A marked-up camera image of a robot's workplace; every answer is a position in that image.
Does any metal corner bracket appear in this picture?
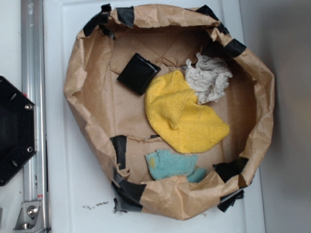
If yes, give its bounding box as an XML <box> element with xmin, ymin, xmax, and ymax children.
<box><xmin>13</xmin><ymin>200</ymin><xmax>44</xmax><ymax>233</ymax></box>

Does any light blue cloth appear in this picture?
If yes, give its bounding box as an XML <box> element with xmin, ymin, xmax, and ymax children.
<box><xmin>145</xmin><ymin>150</ymin><xmax>207</xmax><ymax>183</ymax></box>

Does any brown paper bag bin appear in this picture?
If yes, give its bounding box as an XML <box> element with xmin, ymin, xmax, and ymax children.
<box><xmin>64</xmin><ymin>4</ymin><xmax>275</xmax><ymax>220</ymax></box>

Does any crumpled white paper towel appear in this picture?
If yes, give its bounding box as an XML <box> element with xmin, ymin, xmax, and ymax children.
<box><xmin>185</xmin><ymin>53</ymin><xmax>233</xmax><ymax>105</ymax></box>

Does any aluminium rail profile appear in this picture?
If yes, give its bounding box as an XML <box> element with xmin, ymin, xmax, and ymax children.
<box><xmin>21</xmin><ymin>0</ymin><xmax>51</xmax><ymax>233</ymax></box>

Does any yellow cloth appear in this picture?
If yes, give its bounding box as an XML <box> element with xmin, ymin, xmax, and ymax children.
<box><xmin>145</xmin><ymin>70</ymin><xmax>230</xmax><ymax>153</ymax></box>

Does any black box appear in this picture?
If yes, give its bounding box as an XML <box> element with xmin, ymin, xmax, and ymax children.
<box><xmin>117</xmin><ymin>53</ymin><xmax>161</xmax><ymax>95</ymax></box>

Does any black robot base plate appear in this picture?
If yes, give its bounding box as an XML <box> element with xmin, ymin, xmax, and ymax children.
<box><xmin>0</xmin><ymin>76</ymin><xmax>36</xmax><ymax>186</ymax></box>

